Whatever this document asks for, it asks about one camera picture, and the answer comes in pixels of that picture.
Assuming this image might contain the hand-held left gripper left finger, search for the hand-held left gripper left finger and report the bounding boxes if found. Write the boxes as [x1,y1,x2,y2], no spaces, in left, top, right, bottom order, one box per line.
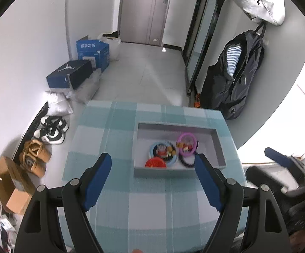
[17,152,112,253]

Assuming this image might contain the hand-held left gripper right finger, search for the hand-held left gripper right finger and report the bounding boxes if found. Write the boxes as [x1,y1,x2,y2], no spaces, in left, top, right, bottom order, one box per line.
[194,153,292,253]

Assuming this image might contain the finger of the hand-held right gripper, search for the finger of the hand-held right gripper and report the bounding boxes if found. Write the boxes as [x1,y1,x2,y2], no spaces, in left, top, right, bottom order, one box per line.
[264,147,305,182]
[246,167,305,198]

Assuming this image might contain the black bead bracelet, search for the black bead bracelet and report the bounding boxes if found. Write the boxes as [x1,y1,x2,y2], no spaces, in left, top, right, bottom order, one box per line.
[178,153,197,168]

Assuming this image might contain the pink ring bracelet with charms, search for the pink ring bracelet with charms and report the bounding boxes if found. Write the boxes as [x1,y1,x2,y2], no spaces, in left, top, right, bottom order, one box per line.
[177,133,197,155]

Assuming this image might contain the blue ring bracelet with charms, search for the blue ring bracelet with charms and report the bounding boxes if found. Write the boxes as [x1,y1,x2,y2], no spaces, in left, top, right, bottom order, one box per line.
[149,141,178,167]

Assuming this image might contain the red hair tie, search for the red hair tie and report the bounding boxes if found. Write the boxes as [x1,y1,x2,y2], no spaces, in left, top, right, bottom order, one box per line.
[144,157,167,168]

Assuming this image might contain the grey tray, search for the grey tray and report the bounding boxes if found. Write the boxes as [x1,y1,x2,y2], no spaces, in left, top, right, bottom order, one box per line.
[133,122,226,178]

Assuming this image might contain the teal plaid tablecloth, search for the teal plaid tablecloth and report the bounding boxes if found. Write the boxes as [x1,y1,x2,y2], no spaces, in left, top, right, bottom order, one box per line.
[56,100,248,253]

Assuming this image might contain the black and white sneaker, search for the black and white sneaker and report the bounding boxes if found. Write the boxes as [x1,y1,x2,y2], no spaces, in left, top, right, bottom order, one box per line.
[34,129,66,145]
[40,116,69,135]

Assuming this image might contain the tan shoe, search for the tan shoe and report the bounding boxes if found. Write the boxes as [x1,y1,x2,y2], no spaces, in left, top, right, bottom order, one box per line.
[19,151,47,176]
[23,140,52,162]

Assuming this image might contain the black backpack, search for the black backpack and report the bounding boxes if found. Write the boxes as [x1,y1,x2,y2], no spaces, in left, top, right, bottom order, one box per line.
[202,30,265,120]

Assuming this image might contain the white stuffed plastic bag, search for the white stuffed plastic bag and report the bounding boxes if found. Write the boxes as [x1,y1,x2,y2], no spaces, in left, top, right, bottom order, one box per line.
[44,91,73,116]

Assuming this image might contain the brown cardboard box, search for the brown cardboard box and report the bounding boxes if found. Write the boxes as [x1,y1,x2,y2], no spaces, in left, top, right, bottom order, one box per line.
[0,156,36,214]

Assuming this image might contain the black shoe mat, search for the black shoe mat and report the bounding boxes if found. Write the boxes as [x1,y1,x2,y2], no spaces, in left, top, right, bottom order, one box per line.
[12,102,49,164]

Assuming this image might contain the clear plastic package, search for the clear plastic package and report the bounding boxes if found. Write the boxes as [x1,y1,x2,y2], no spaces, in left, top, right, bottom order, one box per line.
[67,69,101,103]

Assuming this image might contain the dark blue shoe box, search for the dark blue shoe box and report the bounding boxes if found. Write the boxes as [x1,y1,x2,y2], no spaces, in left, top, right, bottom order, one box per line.
[46,60,93,90]

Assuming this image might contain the blue cardboard box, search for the blue cardboard box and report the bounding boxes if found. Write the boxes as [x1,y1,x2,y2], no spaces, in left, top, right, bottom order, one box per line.
[76,35,110,73]

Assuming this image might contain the black framed mirror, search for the black framed mirror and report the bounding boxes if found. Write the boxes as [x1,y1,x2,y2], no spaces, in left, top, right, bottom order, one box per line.
[182,0,225,97]

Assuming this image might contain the white hanging bag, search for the white hanging bag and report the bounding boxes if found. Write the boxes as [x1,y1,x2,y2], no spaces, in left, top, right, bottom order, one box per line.
[222,0,286,26]

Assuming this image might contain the grey door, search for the grey door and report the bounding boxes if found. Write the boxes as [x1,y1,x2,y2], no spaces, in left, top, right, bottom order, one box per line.
[118,0,175,45]

